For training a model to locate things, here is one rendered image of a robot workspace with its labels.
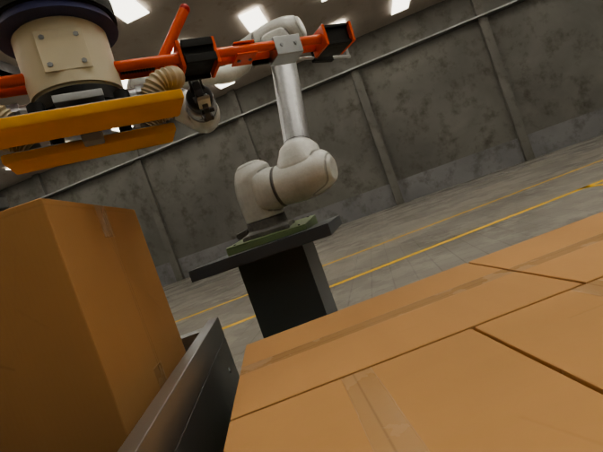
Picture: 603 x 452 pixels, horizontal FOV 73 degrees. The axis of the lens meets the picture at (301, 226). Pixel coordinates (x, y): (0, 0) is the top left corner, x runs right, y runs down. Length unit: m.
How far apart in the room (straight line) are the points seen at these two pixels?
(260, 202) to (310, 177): 0.21
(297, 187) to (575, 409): 1.12
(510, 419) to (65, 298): 0.59
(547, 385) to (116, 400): 0.57
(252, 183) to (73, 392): 0.97
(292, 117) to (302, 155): 0.18
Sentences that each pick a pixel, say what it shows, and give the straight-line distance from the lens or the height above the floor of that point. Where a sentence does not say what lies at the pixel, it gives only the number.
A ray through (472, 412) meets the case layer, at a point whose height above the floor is 0.54.
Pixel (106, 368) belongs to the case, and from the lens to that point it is 0.71.
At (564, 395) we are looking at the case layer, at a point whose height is 0.54.
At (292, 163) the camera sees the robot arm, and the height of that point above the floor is 0.98.
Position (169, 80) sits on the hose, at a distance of 0.85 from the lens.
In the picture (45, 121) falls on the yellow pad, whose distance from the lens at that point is 0.80.
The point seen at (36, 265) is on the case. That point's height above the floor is 0.86.
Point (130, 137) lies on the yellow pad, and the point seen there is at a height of 1.08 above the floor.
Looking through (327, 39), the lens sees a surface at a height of 1.18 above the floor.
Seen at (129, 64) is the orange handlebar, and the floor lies 1.20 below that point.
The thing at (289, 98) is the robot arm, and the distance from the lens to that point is 1.60.
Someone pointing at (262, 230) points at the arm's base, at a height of 0.80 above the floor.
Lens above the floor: 0.79
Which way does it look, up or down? 1 degrees down
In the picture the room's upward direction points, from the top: 20 degrees counter-clockwise
